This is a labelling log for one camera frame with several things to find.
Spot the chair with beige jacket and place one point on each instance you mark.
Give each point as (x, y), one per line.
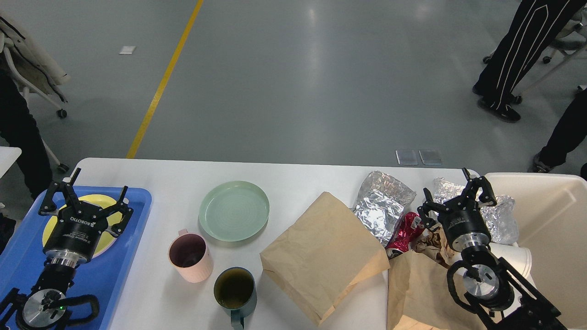
(30, 65)

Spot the floor plate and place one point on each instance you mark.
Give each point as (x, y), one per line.
(407, 157)
(430, 157)

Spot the pink ribbed mug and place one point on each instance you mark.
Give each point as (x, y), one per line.
(190, 254)

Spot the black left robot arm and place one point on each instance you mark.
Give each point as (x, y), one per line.
(47, 306)

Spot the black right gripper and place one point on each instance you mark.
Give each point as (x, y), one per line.
(465, 229)

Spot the brown paper bag lower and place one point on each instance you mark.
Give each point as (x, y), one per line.
(418, 297)

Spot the crumpled foil left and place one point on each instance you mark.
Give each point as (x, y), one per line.
(381, 203)

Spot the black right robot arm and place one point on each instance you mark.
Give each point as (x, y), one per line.
(481, 283)

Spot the person leg far right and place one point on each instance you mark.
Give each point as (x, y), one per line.
(569, 132)

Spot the beige plastic bin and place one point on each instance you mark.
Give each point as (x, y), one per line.
(551, 213)

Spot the dark teal mug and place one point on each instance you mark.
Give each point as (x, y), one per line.
(235, 292)

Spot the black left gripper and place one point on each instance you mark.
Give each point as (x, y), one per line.
(79, 225)

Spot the crumpled brown paper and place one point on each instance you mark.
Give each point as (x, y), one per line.
(436, 246)

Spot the person in striped trousers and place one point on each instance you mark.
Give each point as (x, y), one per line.
(534, 26)

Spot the white side table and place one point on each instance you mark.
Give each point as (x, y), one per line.
(8, 157)

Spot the person in black left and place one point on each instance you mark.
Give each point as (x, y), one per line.
(19, 128)

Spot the blue plastic tray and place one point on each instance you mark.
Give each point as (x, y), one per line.
(23, 259)

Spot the yellow plate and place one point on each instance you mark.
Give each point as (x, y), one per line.
(106, 240)

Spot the crumpled foil right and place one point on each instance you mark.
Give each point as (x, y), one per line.
(499, 219)

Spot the light green plate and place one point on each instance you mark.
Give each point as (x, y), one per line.
(234, 211)

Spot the large brown paper bag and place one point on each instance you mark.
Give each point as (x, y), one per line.
(319, 259)

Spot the floor plate right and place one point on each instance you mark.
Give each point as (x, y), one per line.
(430, 157)

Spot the white paper cup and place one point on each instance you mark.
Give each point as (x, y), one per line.
(518, 257)

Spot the floor plate left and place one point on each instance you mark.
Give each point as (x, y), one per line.
(407, 157)

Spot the crushed red can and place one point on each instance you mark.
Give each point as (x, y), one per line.
(409, 230)

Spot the crumpled foil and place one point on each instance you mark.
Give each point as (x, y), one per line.
(381, 203)
(499, 219)

